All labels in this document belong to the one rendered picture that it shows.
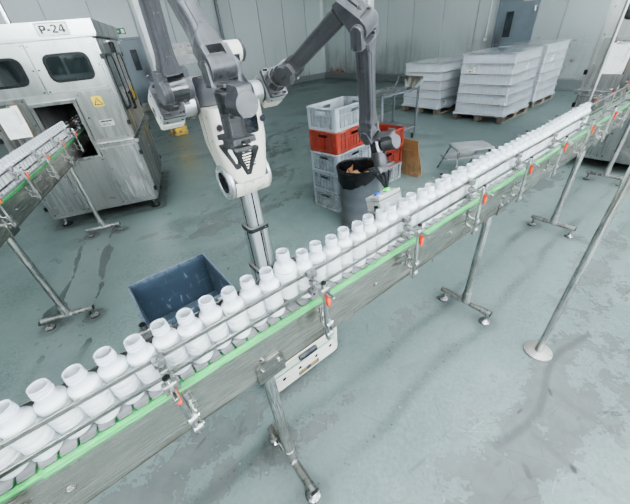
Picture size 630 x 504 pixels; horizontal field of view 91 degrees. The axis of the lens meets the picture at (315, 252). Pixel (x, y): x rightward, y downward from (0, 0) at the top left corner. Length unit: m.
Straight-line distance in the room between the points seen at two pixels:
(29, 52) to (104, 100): 0.65
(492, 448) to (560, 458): 0.29
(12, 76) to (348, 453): 4.34
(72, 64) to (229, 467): 3.88
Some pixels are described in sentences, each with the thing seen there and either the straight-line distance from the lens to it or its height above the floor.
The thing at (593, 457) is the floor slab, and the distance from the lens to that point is 2.13.
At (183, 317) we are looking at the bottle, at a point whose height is 1.14.
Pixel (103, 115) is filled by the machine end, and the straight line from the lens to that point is 4.35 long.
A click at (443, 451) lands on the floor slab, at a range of 1.88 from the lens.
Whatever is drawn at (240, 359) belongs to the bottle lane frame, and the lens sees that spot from 0.94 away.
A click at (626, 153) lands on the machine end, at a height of 0.24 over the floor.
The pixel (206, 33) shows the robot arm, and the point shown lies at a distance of 0.88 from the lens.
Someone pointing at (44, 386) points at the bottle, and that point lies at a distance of 0.86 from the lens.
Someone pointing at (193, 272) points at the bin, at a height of 0.88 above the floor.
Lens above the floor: 1.69
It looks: 35 degrees down
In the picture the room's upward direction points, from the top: 6 degrees counter-clockwise
